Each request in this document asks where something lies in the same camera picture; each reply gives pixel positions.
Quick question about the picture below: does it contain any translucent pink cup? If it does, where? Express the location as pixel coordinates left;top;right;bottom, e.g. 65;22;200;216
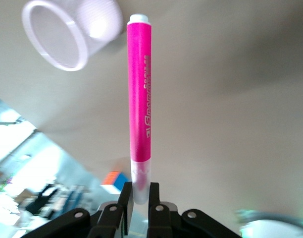
21;0;124;72

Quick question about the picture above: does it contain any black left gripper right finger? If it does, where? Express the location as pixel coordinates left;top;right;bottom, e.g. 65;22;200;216
146;181;241;238

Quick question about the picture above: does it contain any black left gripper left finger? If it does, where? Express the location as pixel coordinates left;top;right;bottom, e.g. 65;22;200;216
20;181;135;238

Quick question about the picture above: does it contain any colourful puzzle cube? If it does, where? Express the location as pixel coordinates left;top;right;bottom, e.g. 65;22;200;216
101;170;129;195

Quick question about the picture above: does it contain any brown table cover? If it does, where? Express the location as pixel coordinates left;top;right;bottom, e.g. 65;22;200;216
0;0;303;238

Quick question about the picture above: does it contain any pink marker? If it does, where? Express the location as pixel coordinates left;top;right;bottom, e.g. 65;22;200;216
126;13;152;205

